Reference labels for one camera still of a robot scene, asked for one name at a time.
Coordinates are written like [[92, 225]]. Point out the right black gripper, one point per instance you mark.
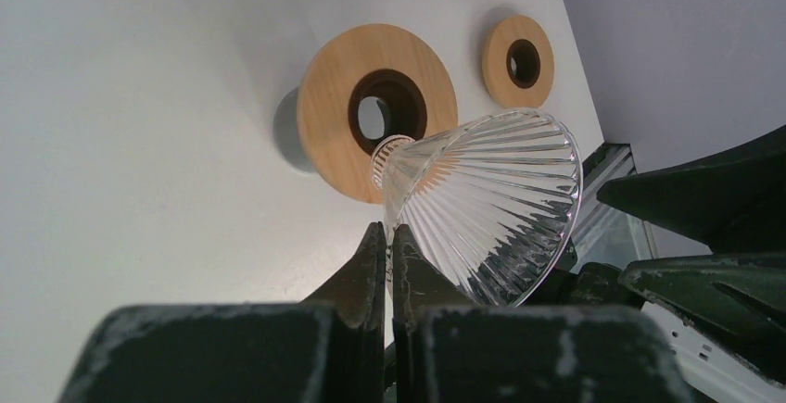
[[732, 202]]

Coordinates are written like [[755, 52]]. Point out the grey glass carafe brown band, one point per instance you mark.
[[286, 135]]

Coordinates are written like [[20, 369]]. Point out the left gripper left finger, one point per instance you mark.
[[355, 359]]

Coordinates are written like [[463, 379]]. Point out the wooden dripper ring holder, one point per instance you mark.
[[372, 60]]

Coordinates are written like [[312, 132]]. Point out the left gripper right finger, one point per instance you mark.
[[417, 288]]

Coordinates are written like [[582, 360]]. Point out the clear glass dripper cone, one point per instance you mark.
[[491, 203]]

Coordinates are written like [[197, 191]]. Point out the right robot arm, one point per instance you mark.
[[706, 366]]

